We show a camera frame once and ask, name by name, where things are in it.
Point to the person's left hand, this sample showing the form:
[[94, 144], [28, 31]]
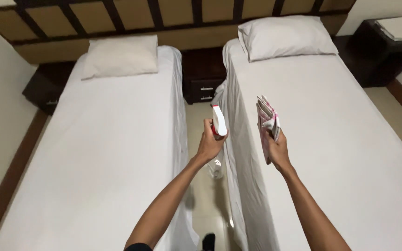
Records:
[[208, 143]]

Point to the person's right hand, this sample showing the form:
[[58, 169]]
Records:
[[278, 150]]

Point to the person's left fingers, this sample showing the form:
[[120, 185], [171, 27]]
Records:
[[208, 126]]

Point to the person's right fingers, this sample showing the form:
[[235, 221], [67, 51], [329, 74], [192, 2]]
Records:
[[263, 134]]

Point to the white red spray bottle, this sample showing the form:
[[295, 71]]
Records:
[[218, 122]]

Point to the white pink cloth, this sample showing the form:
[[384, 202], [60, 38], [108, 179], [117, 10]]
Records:
[[267, 122]]

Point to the dark wooden two-drawer nightstand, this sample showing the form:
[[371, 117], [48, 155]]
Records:
[[201, 76]]

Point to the white sheeted single bed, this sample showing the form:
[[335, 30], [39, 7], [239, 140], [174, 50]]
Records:
[[99, 153], [326, 157]]

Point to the white pillow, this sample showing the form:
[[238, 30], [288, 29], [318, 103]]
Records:
[[284, 38]]

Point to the cream pillow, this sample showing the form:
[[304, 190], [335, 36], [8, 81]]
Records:
[[120, 57]]

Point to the tan panelled wooden headboard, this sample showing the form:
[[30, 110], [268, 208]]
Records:
[[159, 24]]

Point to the person's black shoe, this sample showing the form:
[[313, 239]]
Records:
[[208, 242]]

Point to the dark wooden side table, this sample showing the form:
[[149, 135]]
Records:
[[379, 55]]

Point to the person's black sleeve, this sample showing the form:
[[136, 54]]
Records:
[[138, 247]]

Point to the folded white towel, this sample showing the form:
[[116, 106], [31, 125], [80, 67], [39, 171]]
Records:
[[401, 28]]

